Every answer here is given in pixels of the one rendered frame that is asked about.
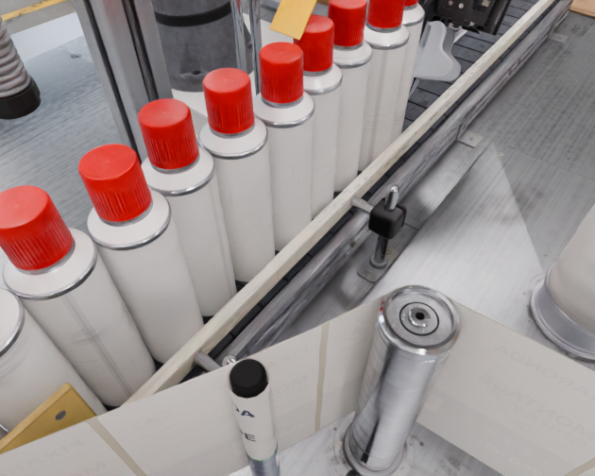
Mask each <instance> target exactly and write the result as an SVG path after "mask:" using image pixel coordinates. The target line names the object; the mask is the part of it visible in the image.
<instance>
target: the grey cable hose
mask: <svg viewBox="0 0 595 476"><path fill-rule="evenodd" d="M40 94H41V92H40V90H39V88H38V86H37V84H36V82H35V80H34V78H33V77H32V76H31V75H29V74H28V73H27V70H26V68H25V66H24V63H23V61H22V60H21V57H20V55H19V53H18V52H17V49H16V47H15V45H14V42H13V40H12V38H11V37H10V35H9V32H8V30H7V27H6V25H5V23H4V22H3V19H2V17H1V15H0V119H4V120H10V119H17V118H21V117H24V116H26V115H29V114H30V113H31V112H33V111H35V110H36V109H37V108H38V107H39V106H40V105H41V99H40Z"/></svg>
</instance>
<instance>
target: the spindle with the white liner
mask: <svg viewBox="0 0 595 476"><path fill-rule="evenodd" d="M531 308H532V313H533V315H534V318H535V321H536V323H537V325H538V326H539V327H540V329H541V330H543V332H544V333H545V334H546V335H547V336H548V337H549V338H550V339H551V340H553V341H554V343H555V344H557V345H558V346H560V347H561V348H563V349H565V350H567V351H569V352H571V353H573V354H576V355H578V356H581V357H584V358H588V359H592V360H595V204H594V205H593V206H592V208H591V209H590V210H589V212H588V213H587V215H586V217H585V218H584V220H583V221H582V223H581V224H580V226H579V228H578V230H577V231H576V232H575V234H574V235H573V237H572V238H571V239H570V241H569V243H568V244H567V245H566V247H565V248H564V250H563V251H562V253H561V254H560V256H559V258H558V260H557V261H556V262H555V263H554V264H553V265H552V266H551V267H550V269H549V270H548V272H547V274H546V277H545V279H544V280H542V281H541V282H540V283H539V284H538V285H537V286H536V288H535V290H534V292H533V293H532V297H531Z"/></svg>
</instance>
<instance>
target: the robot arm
mask: <svg viewBox="0 0 595 476"><path fill-rule="evenodd" d="M506 1H507V3H506ZM151 2H152V6H153V9H154V14H155V18H156V23H157V27H158V30H159V35H160V39H161V47H162V51H163V55H164V59H165V63H166V68H167V72H168V75H169V80H170V84H171V89H173V90H177V91H181V92H188V93H202V92H203V86H202V81H203V79H204V77H205V76H206V75H207V74H208V73H210V72H211V71H214V70H217V69H221V68H236V69H237V60H236V52H235V43H234V34H233V25H232V17H231V7H230V0H151ZM511 2H512V0H418V3H419V4H420V5H421V7H422V8H423V9H424V11H425V17H424V20H423V25H422V29H421V34H420V40H419V45H418V50H417V54H416V63H415V68H414V72H413V77H412V82H411V87H410V92H409V97H408V99H409V98H410V96H411V95H412V93H413V92H414V90H415V89H416V87H417V85H418V83H419V81H420V80H440V81H453V80H455V79H456V78H458V76H459V75H460V72H461V65H460V63H459V62H458V61H457V60H456V59H455V58H454V56H453V55H452V54H451V48H452V45H453V42H454V39H455V34H454V31H453V30H452V29H451V28H450V27H448V26H449V24H450V23H452V24H455V25H458V26H461V27H462V29H464V30H466V31H470V32H473V33H476V34H480V33H481V32H482V33H485V34H488V35H494V36H496V35H497V33H498V31H499V29H500V26H501V24H502V21H503V19H504V16H505V14H506V12H507V10H508V8H509V6H510V4H511ZM505 4H506V5H505ZM504 6H505V8H504ZM503 8H504V9H503ZM502 10H503V11H502ZM500 16H501V18H500ZM499 18H500V20H499ZM498 21H499V22H498ZM497 23H498V24H497ZM244 30H245V41H246V61H247V71H248V75H250V74H251V73H252V72H253V70H254V69H253V58H252V45H251V35H250V33H249V31H248V29H247V26H246V24H245V22H244Z"/></svg>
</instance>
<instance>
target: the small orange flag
mask: <svg viewBox="0 0 595 476"><path fill-rule="evenodd" d="M316 1H317V0H281V1H280V5H279V7H278V10H277V12H276V14H275V16H274V19H273V21H272V23H271V26H270V27H269V28H270V29H271V30H274V31H277V32H279V33H281V34H284V35H286V36H289V37H292V38H295V39H297V40H300V38H301V36H302V33H303V31H304V29H305V27H306V25H307V23H308V21H309V19H310V16H311V14H312V12H313V9H314V7H315V4H316Z"/></svg>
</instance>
